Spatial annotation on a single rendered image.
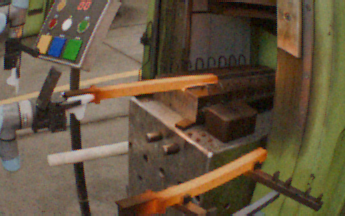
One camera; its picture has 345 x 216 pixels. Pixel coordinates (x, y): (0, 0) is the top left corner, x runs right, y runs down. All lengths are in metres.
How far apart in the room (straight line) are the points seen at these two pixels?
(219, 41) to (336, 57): 0.70
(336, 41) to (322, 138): 0.28
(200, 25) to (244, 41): 0.22
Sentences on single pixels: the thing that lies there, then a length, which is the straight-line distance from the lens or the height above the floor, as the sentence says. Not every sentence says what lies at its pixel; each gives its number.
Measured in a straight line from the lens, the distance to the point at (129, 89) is 1.26.
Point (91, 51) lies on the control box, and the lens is 1.64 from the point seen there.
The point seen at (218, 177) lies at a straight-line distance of 0.98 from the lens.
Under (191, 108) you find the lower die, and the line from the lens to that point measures 1.34.
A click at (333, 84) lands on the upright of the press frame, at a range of 1.10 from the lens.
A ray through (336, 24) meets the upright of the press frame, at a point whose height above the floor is 1.33.
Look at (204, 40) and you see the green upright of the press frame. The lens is 1.61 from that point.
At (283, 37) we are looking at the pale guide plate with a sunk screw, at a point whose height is 1.22.
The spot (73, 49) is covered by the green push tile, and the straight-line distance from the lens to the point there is 1.64.
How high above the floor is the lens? 1.48
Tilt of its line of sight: 23 degrees down
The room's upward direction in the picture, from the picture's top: 5 degrees clockwise
